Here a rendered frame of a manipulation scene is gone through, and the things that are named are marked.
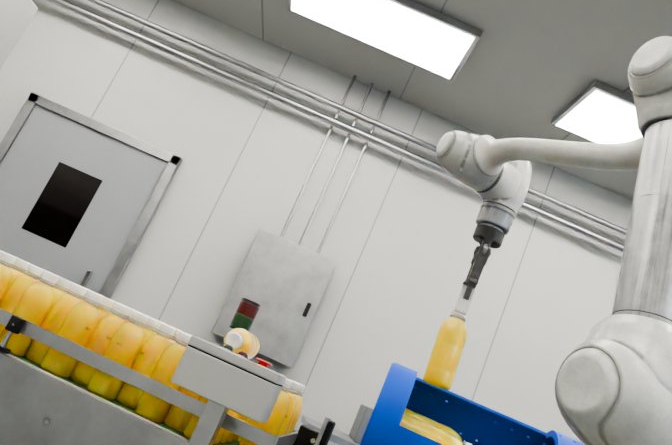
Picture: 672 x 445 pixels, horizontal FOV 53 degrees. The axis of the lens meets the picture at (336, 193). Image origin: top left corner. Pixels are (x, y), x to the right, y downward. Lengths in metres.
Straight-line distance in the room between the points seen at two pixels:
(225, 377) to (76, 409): 0.37
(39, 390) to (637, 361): 1.20
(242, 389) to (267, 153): 3.96
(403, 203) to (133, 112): 2.19
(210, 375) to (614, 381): 0.76
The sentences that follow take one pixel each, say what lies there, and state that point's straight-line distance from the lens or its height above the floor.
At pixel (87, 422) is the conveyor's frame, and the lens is 1.61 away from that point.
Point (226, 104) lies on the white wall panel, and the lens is 5.41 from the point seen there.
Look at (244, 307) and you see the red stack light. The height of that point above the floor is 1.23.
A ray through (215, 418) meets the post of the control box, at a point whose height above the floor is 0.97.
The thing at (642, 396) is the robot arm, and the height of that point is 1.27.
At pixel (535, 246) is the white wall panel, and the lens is 5.47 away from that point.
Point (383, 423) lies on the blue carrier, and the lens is 1.58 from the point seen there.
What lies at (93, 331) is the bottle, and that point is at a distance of 1.74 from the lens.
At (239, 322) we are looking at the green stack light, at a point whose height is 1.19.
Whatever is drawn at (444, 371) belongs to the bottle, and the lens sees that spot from 1.69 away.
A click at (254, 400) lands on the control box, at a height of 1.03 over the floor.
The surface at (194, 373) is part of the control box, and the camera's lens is 1.43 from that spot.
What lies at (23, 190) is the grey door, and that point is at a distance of 5.44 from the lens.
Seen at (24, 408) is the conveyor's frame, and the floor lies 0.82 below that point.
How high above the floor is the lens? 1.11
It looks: 15 degrees up
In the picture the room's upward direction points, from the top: 24 degrees clockwise
